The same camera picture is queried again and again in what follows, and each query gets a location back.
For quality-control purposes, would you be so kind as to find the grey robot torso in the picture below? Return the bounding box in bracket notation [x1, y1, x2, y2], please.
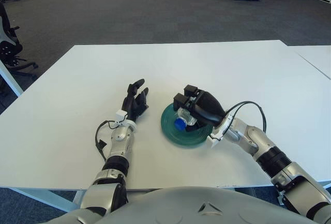
[43, 186, 331, 224]

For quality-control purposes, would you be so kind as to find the clear bottle with blue cap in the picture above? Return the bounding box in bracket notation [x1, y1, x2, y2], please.
[173, 107, 199, 131]

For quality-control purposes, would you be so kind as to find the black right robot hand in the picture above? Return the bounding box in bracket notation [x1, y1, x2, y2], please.
[172, 84, 226, 133]

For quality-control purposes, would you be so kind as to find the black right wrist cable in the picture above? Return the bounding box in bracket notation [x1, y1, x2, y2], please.
[224, 101, 267, 133]

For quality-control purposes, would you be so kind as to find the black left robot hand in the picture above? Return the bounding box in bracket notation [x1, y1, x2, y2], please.
[122, 78, 150, 121]

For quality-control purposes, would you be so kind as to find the black office chair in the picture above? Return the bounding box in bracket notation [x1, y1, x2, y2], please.
[0, 1, 39, 79]

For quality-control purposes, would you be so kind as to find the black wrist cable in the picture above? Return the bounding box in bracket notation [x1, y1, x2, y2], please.
[94, 120, 119, 161]
[224, 101, 267, 133]

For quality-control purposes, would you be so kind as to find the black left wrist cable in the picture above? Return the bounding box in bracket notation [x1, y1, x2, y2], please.
[94, 120, 119, 161]

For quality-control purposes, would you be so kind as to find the teal round plate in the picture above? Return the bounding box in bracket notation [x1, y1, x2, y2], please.
[160, 102, 213, 149]

